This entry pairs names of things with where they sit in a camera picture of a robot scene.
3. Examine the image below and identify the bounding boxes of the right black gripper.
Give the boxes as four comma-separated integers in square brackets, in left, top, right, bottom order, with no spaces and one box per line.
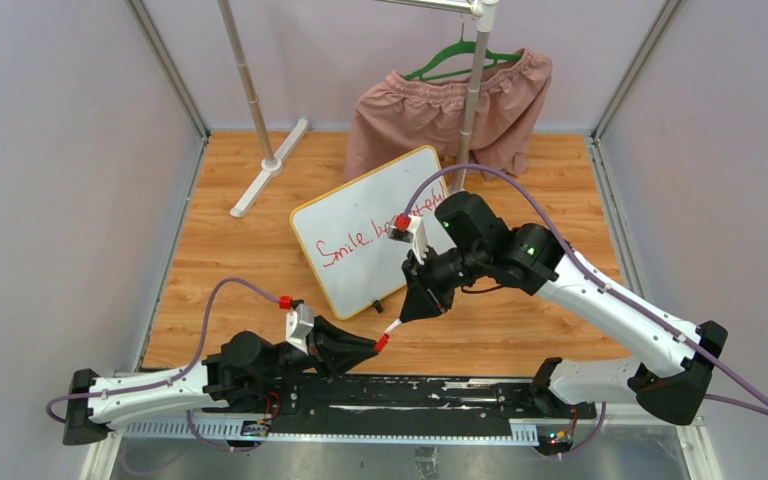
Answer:
[400,245,488,324]

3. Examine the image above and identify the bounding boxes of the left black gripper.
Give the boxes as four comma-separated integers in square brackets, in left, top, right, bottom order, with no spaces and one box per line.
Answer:
[257,315,379,383]

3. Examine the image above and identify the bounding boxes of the white red marker pen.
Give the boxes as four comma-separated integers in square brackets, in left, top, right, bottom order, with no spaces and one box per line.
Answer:
[385,319,402,335]

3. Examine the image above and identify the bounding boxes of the red marker cap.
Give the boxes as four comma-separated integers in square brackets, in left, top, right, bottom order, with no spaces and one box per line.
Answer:
[374,333,390,353]

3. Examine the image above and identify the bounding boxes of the yellow framed whiteboard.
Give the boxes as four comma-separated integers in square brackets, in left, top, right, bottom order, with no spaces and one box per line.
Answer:
[289,145,441,320]

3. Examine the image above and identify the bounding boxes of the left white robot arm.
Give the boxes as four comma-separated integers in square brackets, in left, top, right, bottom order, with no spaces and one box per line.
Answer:
[51,316,390,446]

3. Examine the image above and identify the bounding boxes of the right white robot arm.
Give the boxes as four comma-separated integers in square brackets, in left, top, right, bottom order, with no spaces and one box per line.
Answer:
[388,192,728,425]

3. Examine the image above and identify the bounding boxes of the pink shorts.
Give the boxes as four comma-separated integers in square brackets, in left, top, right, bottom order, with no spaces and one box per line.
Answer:
[343,49,553,181]

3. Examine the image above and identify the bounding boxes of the green clothes hanger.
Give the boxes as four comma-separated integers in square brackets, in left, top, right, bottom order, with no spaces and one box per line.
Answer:
[402,18,523,82]

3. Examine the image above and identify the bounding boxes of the silver clothes rack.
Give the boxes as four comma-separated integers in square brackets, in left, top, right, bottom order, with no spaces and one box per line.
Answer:
[218,0,501,220]

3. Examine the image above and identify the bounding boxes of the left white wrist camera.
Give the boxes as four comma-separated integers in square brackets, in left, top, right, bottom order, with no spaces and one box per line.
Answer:
[285,303,315,355]

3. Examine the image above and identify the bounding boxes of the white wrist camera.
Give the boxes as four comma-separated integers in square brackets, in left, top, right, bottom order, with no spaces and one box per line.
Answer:
[387,213,429,265]
[285,303,315,355]

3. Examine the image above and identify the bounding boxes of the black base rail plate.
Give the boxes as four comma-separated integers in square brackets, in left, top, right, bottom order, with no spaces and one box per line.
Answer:
[102,370,703,446]

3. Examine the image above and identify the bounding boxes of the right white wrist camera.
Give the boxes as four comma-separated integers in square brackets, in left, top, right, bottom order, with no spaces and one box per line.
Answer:
[387,213,429,265]

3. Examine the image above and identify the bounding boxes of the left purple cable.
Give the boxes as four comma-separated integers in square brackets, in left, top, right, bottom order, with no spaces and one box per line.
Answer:
[44,277,293,455]

